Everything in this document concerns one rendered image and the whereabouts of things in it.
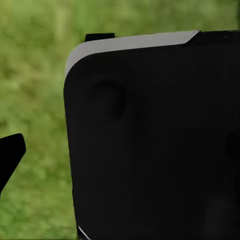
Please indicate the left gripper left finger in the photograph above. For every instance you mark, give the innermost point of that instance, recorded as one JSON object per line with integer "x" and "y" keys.
{"x": 12, "y": 149}

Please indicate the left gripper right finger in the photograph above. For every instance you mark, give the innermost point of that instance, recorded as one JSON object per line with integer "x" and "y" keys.
{"x": 232, "y": 149}

